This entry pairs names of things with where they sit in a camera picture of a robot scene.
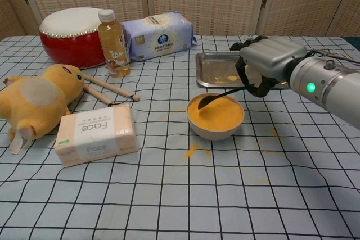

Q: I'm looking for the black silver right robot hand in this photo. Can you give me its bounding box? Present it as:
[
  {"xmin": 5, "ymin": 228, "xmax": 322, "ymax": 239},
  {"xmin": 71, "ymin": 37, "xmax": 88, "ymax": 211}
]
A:
[{"xmin": 229, "ymin": 35, "xmax": 309, "ymax": 97}]

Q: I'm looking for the black spoon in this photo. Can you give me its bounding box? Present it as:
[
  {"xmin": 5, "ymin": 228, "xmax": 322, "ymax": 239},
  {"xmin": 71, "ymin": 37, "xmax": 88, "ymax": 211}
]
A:
[{"xmin": 197, "ymin": 83, "xmax": 255, "ymax": 111}]

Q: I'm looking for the beige bowl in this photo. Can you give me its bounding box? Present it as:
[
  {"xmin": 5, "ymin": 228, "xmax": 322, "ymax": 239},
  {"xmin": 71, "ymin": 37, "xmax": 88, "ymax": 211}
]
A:
[{"xmin": 187, "ymin": 93, "xmax": 245, "ymax": 141}]

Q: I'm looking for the stainless steel tray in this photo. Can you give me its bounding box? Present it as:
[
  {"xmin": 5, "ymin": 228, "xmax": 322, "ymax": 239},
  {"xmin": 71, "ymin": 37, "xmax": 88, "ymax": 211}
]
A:
[{"xmin": 195, "ymin": 52, "xmax": 289, "ymax": 89}]

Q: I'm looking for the lavender tissue pack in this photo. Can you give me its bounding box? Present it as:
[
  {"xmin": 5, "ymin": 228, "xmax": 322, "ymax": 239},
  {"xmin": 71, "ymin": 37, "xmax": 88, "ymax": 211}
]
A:
[{"xmin": 120, "ymin": 11, "xmax": 199, "ymax": 62}]

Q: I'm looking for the yellow drink bottle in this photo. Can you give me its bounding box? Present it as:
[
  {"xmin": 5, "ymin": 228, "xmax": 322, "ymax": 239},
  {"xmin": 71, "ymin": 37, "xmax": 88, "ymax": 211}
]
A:
[{"xmin": 97, "ymin": 8, "xmax": 132, "ymax": 78}]

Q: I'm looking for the blue checked tablecloth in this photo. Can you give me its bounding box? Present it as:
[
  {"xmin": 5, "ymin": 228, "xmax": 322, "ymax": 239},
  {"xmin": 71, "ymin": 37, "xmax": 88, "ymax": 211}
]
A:
[{"xmin": 0, "ymin": 35, "xmax": 360, "ymax": 240}]

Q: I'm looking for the wooden drumstick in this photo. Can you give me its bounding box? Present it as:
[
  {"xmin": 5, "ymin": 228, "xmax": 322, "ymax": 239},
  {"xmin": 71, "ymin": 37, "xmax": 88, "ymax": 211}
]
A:
[
  {"xmin": 83, "ymin": 74, "xmax": 141, "ymax": 102},
  {"xmin": 84, "ymin": 85, "xmax": 114, "ymax": 106}
]

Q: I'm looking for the pink tissue pack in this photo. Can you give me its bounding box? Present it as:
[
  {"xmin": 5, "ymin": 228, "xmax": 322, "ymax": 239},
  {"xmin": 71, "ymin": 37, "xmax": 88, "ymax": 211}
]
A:
[{"xmin": 53, "ymin": 103, "xmax": 140, "ymax": 167}]

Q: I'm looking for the red drum with white skin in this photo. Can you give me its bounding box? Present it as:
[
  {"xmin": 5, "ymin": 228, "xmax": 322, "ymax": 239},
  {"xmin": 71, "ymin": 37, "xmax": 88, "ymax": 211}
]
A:
[{"xmin": 38, "ymin": 7, "xmax": 109, "ymax": 69}]

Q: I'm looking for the yellow plush toy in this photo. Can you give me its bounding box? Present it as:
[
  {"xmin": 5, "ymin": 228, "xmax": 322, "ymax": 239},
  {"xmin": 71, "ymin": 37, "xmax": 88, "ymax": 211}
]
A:
[{"xmin": 0, "ymin": 64, "xmax": 85, "ymax": 155}]

